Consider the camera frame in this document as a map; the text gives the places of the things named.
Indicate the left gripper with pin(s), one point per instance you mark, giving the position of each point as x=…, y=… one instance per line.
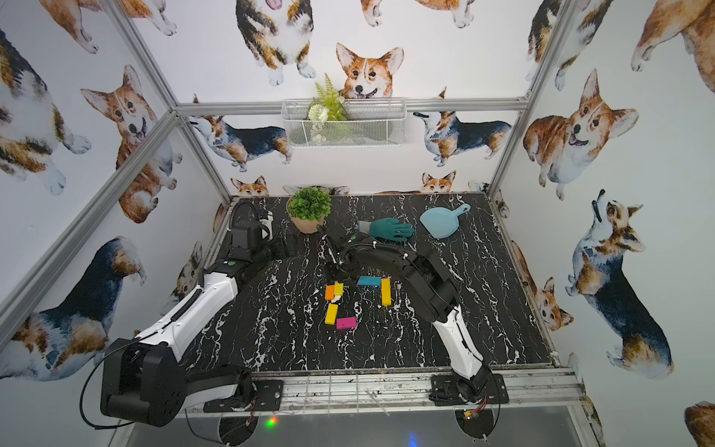
x=281, y=247

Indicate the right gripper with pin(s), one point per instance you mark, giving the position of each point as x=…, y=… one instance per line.
x=330, y=265

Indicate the cyan long block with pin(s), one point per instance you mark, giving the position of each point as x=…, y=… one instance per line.
x=368, y=281

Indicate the orange long block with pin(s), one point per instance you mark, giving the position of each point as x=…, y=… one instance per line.
x=329, y=293

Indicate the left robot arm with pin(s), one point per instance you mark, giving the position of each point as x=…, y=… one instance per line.
x=143, y=380

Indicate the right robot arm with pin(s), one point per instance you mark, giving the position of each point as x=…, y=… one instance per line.
x=434, y=297

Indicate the teal rubber glove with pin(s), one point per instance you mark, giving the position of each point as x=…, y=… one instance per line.
x=390, y=229

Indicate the green potted plant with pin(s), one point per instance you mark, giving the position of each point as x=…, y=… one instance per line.
x=308, y=208

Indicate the small yellow block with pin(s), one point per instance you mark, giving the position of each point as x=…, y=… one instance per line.
x=331, y=314

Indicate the magenta block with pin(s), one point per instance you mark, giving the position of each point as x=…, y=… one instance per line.
x=344, y=324

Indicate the light blue dustpan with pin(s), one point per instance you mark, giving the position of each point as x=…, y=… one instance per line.
x=441, y=223

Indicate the fern and white flower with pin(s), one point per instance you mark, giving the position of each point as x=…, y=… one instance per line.
x=327, y=115

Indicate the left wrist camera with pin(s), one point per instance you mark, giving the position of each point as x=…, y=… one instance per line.
x=266, y=219

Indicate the white wire basket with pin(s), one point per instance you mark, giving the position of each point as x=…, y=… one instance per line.
x=353, y=123

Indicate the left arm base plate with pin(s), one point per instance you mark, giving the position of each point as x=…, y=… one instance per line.
x=264, y=396

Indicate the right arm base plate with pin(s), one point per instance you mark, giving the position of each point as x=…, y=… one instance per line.
x=451, y=390

